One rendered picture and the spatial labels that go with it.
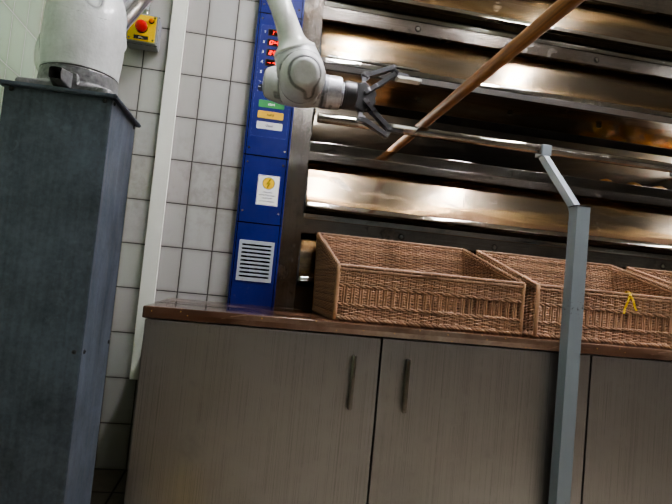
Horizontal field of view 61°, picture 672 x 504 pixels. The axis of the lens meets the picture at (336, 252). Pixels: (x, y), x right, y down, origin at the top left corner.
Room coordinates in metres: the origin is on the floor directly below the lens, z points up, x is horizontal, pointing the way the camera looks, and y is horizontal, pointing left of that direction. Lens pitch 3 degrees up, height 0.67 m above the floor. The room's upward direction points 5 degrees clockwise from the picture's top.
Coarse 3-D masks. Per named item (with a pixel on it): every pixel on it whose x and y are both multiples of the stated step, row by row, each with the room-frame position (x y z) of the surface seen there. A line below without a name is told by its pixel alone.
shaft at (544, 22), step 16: (560, 0) 0.93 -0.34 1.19; (576, 0) 0.90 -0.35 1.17; (544, 16) 0.99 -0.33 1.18; (560, 16) 0.96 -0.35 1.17; (528, 32) 1.05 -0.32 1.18; (544, 32) 1.03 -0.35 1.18; (512, 48) 1.11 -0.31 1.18; (496, 64) 1.19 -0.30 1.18; (480, 80) 1.29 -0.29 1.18; (448, 96) 1.47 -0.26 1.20; (464, 96) 1.41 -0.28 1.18; (432, 112) 1.60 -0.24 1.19; (400, 144) 1.95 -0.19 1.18
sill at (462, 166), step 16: (320, 144) 2.01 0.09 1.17; (336, 144) 2.02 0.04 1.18; (384, 160) 2.05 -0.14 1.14; (400, 160) 2.06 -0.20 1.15; (416, 160) 2.07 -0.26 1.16; (432, 160) 2.08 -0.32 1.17; (448, 160) 2.09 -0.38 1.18; (496, 176) 2.12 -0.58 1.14; (512, 176) 2.13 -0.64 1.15; (528, 176) 2.14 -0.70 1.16; (544, 176) 2.15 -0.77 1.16; (624, 192) 2.21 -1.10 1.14; (640, 192) 2.22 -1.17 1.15; (656, 192) 2.23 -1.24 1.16
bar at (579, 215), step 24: (336, 120) 1.64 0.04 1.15; (480, 144) 1.72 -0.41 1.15; (504, 144) 1.73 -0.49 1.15; (528, 144) 1.74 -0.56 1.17; (552, 168) 1.69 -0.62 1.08; (648, 168) 1.82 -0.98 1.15; (576, 216) 1.53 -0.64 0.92; (576, 240) 1.52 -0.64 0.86; (576, 264) 1.53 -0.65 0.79; (576, 288) 1.53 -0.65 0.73; (576, 312) 1.53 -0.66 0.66; (576, 336) 1.53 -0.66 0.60; (576, 360) 1.53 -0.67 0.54; (576, 384) 1.53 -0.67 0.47; (576, 408) 1.53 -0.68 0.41; (552, 456) 1.56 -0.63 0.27; (552, 480) 1.55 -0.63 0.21
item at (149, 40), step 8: (144, 16) 1.84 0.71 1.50; (152, 16) 1.84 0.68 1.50; (152, 24) 1.85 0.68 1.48; (160, 24) 1.89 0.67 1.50; (128, 32) 1.83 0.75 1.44; (136, 32) 1.84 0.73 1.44; (144, 32) 1.84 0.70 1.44; (152, 32) 1.85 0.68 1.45; (160, 32) 1.90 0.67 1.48; (128, 40) 1.84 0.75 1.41; (136, 40) 1.84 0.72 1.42; (144, 40) 1.84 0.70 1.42; (152, 40) 1.84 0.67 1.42; (136, 48) 1.90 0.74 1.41; (144, 48) 1.89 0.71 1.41; (152, 48) 1.88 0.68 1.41
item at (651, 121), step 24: (336, 72) 1.88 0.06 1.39; (360, 72) 1.88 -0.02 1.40; (384, 96) 2.02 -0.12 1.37; (408, 96) 2.01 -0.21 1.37; (432, 96) 1.99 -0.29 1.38; (480, 96) 1.97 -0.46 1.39; (504, 96) 1.96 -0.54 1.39; (528, 96) 1.98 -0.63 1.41; (480, 120) 2.15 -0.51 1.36; (504, 120) 2.14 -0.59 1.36; (528, 120) 2.13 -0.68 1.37; (552, 120) 2.11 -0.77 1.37; (576, 120) 2.10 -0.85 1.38; (600, 120) 2.08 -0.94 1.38; (624, 120) 2.07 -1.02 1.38; (648, 120) 2.06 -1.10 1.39; (648, 144) 2.26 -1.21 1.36
